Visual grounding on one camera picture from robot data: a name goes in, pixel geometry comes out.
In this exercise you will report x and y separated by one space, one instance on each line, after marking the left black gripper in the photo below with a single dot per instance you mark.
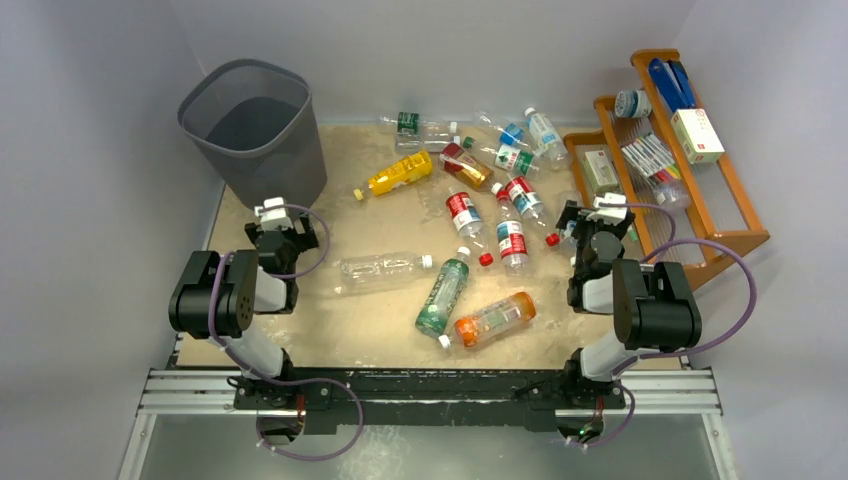
304 240

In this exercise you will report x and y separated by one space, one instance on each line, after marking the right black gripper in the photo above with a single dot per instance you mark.
573 220

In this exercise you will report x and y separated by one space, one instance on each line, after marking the red blue label bottle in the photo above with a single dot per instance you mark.
510 235

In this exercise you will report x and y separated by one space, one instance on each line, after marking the orange label bottle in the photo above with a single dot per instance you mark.
487 324

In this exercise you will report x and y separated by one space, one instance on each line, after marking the clear bottle white cap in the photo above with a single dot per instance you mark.
388 269

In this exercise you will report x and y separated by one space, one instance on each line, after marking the red label water bottle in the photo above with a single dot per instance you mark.
467 221

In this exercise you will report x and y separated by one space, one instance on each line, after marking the green tea bottle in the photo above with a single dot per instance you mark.
450 282

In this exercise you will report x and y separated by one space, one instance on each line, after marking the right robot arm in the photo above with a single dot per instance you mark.
652 305

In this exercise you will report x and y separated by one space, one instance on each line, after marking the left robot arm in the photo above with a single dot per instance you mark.
217 296

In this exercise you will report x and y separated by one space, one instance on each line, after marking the grey mesh waste bin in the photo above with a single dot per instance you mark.
254 122

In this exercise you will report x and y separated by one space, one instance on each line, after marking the green white small box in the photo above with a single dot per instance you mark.
601 173

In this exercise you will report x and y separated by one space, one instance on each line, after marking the small clear jar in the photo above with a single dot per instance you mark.
671 195

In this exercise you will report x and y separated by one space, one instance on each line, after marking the pack of coloured markers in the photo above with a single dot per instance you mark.
651 159

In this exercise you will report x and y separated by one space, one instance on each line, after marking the wooden tiered rack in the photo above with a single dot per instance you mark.
720 208

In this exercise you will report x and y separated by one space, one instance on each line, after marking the blue label water bottle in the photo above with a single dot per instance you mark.
548 142

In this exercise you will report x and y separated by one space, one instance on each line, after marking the green white label bottle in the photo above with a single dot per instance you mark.
502 156

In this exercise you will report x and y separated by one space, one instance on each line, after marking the round tape roll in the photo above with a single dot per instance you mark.
632 104

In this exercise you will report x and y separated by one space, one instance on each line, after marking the white red box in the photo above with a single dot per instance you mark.
696 136

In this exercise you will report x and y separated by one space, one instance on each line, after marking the amber tea bottle red label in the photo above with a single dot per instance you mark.
456 161

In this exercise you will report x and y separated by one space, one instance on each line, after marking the yellow plastic bottle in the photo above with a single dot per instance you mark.
402 173

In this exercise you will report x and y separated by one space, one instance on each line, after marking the green label clear bottle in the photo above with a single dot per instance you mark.
414 132

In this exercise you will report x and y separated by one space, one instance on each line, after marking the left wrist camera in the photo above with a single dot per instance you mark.
273 215

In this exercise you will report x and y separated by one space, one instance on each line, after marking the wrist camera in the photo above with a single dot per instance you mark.
609 205
273 215

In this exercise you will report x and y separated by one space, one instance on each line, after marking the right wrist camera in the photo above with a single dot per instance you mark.
609 205

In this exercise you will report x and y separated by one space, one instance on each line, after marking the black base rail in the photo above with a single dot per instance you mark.
537 400

